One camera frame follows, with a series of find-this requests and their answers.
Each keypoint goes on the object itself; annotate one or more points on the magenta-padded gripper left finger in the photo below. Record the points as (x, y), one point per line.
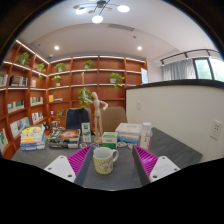
(61, 166)

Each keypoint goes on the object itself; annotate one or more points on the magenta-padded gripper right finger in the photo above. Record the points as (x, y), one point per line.
(163, 166)

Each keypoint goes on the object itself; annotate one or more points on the clear plastic water bottle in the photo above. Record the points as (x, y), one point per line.
(145, 138)

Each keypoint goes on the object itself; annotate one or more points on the dark box with orange print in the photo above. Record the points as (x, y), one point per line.
(63, 138)

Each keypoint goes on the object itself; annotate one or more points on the small round badge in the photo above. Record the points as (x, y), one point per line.
(121, 144)
(130, 145)

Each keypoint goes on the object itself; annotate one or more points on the colourful book stack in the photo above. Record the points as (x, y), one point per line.
(32, 138)

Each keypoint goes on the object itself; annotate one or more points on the yellow striped mug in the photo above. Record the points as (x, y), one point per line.
(102, 161)

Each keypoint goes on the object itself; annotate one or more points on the tall green white carton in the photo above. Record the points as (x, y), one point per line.
(86, 132)

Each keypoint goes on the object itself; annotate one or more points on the dark blue chair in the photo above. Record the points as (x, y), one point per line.
(77, 118)

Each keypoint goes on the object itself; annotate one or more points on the small green white box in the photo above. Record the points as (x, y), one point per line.
(109, 140)

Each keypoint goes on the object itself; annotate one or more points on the wooden artist mannequin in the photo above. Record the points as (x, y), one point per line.
(97, 113)

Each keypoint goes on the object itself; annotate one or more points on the tan chair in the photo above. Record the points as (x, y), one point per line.
(115, 118)

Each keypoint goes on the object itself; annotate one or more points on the wooden bookshelf unit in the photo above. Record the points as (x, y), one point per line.
(66, 83)

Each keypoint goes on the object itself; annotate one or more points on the white sign board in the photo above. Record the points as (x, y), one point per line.
(144, 75)

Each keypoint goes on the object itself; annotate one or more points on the grey curtain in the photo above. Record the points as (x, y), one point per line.
(178, 70)

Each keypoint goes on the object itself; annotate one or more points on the window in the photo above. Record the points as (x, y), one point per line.
(208, 69)

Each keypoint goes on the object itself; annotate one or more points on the recessed ceiling spotlight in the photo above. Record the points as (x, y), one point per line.
(139, 48)
(56, 47)

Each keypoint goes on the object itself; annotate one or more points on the ceiling air vent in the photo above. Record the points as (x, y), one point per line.
(120, 27)

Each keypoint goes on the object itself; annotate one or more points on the branched ceiling lamp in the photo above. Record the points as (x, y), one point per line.
(97, 19)

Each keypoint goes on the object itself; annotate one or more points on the white wall socket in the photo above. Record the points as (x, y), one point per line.
(216, 129)

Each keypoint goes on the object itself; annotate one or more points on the white wall switch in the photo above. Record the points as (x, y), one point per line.
(138, 105)

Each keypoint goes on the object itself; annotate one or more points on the black curtain rail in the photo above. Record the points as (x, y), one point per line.
(186, 52)

